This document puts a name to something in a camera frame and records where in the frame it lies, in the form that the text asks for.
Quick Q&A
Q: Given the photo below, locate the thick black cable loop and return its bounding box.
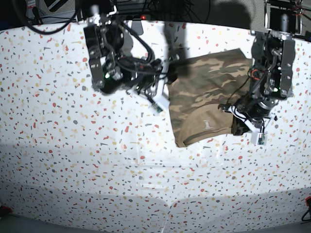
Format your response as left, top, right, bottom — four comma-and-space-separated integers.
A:
12, 0, 78, 36

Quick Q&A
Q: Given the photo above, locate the red clamp left corner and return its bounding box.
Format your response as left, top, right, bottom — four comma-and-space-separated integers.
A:
0, 206, 12, 217

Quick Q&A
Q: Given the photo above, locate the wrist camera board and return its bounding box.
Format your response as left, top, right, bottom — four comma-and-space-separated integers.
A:
256, 133, 267, 146
149, 102, 163, 116

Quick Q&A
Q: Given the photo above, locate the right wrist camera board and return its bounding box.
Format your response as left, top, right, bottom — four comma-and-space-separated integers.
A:
149, 102, 163, 116

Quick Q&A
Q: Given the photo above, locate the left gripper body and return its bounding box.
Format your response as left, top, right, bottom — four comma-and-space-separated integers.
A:
218, 97, 278, 145

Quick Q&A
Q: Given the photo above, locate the camouflage T-shirt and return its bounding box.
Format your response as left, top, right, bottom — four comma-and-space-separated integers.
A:
168, 49, 252, 148

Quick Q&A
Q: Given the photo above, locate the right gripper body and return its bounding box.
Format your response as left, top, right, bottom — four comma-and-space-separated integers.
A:
125, 56, 179, 111

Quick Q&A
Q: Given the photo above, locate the black power strip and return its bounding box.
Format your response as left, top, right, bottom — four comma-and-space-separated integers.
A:
119, 14, 152, 20

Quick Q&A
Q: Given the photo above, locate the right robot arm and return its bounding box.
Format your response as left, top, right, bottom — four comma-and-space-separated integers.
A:
82, 0, 180, 114

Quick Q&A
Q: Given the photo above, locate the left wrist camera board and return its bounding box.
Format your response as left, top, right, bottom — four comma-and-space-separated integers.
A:
256, 133, 267, 146

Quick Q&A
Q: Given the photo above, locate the red clamp corner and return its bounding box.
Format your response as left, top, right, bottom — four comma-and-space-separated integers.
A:
0, 206, 12, 217
305, 196, 311, 208

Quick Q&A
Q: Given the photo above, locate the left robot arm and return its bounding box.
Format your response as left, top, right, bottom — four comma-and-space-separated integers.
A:
218, 0, 305, 145

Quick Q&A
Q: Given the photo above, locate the grey metal camera-stand base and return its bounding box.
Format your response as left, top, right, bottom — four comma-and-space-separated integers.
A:
131, 20, 144, 36

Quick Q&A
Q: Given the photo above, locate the red clamp right corner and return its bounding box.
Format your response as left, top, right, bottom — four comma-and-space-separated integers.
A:
305, 196, 311, 208

